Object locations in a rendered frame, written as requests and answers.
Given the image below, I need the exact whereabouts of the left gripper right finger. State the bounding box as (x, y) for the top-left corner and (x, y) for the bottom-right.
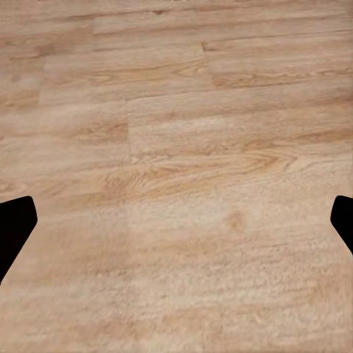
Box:
(330, 196), (353, 253)

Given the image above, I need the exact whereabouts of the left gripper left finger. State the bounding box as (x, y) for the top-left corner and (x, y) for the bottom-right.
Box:
(0, 196), (37, 282)

